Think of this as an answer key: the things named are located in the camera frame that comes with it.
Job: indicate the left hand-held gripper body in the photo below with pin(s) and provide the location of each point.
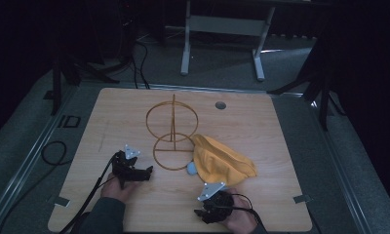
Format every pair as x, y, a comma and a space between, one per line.
126, 167

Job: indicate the grey tape piece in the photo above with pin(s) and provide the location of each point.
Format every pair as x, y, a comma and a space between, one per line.
61, 201
302, 198

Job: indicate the black metal stand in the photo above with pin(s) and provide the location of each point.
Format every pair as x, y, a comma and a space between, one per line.
58, 81
319, 84

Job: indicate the person's right hand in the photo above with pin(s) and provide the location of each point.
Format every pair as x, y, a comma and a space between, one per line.
240, 217

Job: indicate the person's left hand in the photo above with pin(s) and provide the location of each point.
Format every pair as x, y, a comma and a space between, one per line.
118, 191

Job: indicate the light blue round tag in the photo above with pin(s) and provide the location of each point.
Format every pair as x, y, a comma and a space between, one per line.
191, 168

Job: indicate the yellow cloth hat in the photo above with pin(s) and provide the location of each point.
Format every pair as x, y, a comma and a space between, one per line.
220, 161

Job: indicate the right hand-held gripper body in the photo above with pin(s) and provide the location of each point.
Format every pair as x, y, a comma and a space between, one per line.
215, 203

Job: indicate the grey round table grommet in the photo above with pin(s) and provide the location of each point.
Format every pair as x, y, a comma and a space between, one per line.
220, 105

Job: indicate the white metal desk frame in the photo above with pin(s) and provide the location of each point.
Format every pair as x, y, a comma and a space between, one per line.
224, 25

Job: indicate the black rectangular floor bracket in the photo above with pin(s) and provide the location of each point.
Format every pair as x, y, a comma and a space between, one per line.
69, 121

